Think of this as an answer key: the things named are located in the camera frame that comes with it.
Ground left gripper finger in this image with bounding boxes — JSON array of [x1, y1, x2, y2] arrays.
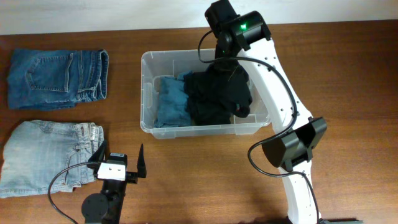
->
[[87, 140, 108, 169], [137, 144, 147, 178]]

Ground black garment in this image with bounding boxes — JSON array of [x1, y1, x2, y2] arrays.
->
[[184, 63, 252, 118], [187, 100, 231, 126]]

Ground light blue jeans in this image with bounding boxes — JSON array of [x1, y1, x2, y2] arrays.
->
[[1, 120, 104, 198]]

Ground teal blue shirt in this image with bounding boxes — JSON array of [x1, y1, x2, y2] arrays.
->
[[154, 70, 193, 128]]

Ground dark blue jeans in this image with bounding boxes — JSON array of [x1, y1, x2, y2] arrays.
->
[[7, 49, 109, 111]]

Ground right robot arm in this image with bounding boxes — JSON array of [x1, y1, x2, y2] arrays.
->
[[205, 1, 327, 223]]

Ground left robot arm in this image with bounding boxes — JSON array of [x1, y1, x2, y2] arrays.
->
[[81, 141, 147, 223]]

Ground clear plastic storage container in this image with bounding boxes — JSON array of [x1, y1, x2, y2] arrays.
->
[[140, 49, 271, 139]]

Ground left black cable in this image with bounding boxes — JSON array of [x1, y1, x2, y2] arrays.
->
[[47, 161, 94, 224]]

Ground black cable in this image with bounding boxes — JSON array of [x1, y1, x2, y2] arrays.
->
[[197, 29, 321, 224], [47, 161, 94, 224]]

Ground right black cable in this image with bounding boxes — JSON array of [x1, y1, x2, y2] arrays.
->
[[197, 29, 321, 224]]

